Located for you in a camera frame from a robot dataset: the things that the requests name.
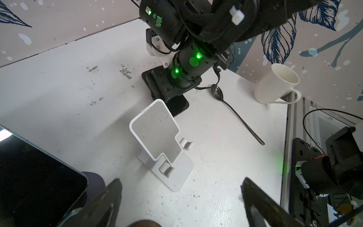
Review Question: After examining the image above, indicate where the black phone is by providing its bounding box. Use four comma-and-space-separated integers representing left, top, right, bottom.
166, 95, 190, 117

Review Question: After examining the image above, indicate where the dark metal spoon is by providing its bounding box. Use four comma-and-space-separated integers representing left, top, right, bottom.
211, 84, 265, 146

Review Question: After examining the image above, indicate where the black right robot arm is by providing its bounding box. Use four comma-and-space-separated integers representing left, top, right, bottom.
139, 0, 318, 102

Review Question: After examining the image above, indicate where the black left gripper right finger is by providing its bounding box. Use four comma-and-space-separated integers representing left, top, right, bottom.
241, 178, 303, 227

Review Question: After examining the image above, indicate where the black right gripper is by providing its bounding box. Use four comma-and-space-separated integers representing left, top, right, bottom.
141, 66, 202, 103

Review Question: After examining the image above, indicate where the white right phone stand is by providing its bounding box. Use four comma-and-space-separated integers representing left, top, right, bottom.
129, 99, 194, 192

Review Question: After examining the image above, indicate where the white mug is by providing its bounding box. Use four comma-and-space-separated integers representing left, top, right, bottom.
253, 63, 302, 105

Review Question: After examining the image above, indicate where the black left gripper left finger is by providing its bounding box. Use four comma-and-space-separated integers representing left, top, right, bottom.
58, 178, 123, 227

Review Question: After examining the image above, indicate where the round wooden phone stand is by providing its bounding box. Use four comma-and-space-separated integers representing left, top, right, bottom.
127, 219, 162, 227

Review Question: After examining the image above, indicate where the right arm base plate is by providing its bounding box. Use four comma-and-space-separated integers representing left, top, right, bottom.
288, 138, 329, 227

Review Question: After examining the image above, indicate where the green phone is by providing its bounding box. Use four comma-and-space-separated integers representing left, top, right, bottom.
1, 128, 88, 227

